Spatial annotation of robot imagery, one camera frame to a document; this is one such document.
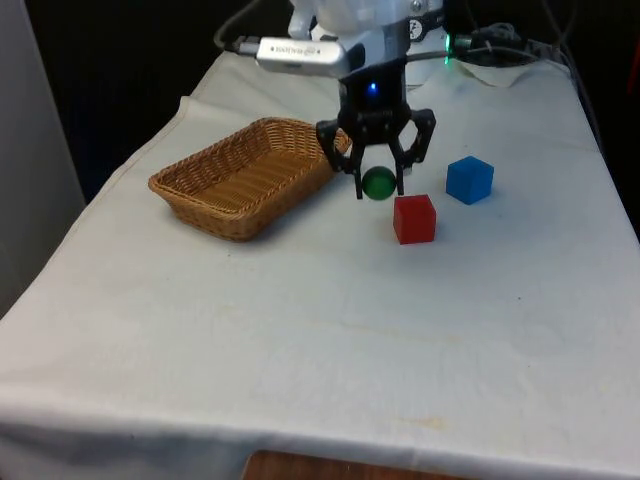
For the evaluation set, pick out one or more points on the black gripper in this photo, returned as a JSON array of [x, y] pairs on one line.
[[372, 100]]

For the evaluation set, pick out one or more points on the green ball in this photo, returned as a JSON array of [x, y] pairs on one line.
[[378, 184]]

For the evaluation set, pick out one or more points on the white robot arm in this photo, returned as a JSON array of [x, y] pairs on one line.
[[350, 15]]

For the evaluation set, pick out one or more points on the wicker basket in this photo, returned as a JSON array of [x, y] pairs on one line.
[[245, 180]]

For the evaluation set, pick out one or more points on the red cube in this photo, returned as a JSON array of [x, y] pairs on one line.
[[414, 219]]

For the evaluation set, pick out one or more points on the blue cube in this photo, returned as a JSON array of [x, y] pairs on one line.
[[469, 180]]

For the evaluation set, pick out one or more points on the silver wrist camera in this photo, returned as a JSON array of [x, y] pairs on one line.
[[300, 53]]

